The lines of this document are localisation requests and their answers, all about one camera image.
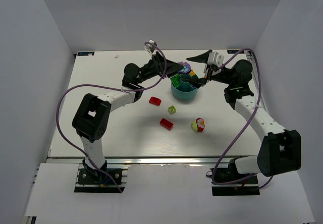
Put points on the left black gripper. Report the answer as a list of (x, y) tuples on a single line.
[(156, 65)]

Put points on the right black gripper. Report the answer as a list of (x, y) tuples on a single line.
[(209, 70)]

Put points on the purple paw lego piece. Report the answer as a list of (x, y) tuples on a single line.
[(186, 68)]

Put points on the green lego plate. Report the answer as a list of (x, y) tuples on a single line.
[(175, 78)]

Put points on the dark green small lego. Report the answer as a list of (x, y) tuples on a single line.
[(175, 84)]

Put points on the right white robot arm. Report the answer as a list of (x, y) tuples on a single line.
[(280, 150)]

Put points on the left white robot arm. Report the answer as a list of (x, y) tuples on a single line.
[(91, 118)]

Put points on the teal round divided container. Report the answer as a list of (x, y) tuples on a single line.
[(184, 91)]

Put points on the right corner label sticker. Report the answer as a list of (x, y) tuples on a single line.
[(231, 51)]

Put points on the corner label sticker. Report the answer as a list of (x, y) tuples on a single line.
[(85, 53), (231, 51)]

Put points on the red curved lego brick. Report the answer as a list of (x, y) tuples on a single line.
[(155, 101)]

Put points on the light green small lego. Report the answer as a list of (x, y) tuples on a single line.
[(171, 110)]

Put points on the red flower lego piece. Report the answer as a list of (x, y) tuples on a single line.
[(200, 124)]

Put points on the red rectangular lego brick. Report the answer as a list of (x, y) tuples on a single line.
[(166, 124)]

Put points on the left corner label sticker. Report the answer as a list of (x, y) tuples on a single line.
[(85, 53)]

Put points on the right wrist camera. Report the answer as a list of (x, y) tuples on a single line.
[(215, 58)]

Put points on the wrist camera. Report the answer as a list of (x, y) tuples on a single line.
[(150, 46), (215, 58)]

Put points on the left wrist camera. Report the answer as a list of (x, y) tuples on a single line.
[(150, 46)]

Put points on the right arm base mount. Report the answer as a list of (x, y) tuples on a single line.
[(230, 183)]

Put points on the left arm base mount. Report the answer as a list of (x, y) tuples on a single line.
[(88, 183)]

